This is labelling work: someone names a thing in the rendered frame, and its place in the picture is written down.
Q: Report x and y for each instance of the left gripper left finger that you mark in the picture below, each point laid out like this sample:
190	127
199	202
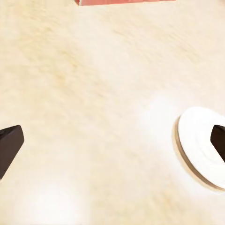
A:
11	140

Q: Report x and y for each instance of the countertop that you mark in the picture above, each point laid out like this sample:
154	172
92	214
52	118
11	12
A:
197	28
99	91

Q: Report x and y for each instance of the saucer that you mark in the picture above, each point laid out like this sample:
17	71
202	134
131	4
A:
195	127

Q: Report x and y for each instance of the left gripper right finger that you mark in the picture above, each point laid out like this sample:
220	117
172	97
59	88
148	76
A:
217	139

